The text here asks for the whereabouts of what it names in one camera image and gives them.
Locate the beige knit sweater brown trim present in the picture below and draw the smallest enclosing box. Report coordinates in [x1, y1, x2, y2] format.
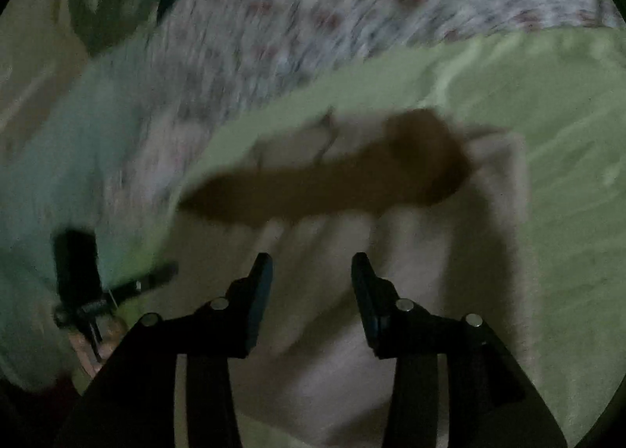
[154, 110, 531, 447]

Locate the person left hand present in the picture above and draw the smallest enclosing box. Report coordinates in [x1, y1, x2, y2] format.
[69, 317, 127, 378]

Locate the teal floral pillow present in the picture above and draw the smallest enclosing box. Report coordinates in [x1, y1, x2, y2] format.
[1, 62, 167, 390]

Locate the wooden headboard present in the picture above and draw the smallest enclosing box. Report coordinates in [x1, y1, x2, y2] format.
[1, 0, 89, 163]

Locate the floral rose quilt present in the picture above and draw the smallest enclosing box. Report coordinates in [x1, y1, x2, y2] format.
[105, 0, 625, 213]

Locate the light green bed sheet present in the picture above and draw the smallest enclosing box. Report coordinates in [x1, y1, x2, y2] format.
[102, 29, 625, 446]

